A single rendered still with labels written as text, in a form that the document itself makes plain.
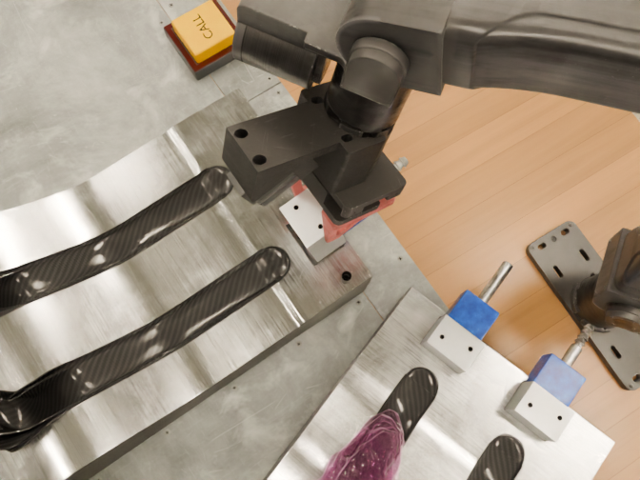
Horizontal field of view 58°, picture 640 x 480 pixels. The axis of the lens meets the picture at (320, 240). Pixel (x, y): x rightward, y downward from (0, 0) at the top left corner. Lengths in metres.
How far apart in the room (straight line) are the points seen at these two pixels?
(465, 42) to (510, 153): 0.47
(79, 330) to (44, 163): 0.27
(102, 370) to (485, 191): 0.48
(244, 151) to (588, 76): 0.21
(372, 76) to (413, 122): 0.43
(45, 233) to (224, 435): 0.29
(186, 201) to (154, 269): 0.08
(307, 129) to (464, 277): 0.36
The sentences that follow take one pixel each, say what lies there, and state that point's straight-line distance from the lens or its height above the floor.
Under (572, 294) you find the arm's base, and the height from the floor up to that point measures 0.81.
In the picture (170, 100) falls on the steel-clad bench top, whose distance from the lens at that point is 0.79.
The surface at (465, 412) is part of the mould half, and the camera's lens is 0.64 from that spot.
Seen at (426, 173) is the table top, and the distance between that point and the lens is 0.75.
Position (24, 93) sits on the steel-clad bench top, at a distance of 0.85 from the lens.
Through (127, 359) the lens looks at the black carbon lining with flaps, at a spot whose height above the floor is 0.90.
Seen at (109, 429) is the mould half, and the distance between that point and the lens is 0.58.
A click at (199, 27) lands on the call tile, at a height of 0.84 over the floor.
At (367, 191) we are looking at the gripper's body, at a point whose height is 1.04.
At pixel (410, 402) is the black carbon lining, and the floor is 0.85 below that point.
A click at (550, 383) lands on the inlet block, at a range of 0.66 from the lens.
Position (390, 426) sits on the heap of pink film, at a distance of 0.62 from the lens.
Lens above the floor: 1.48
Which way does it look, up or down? 75 degrees down
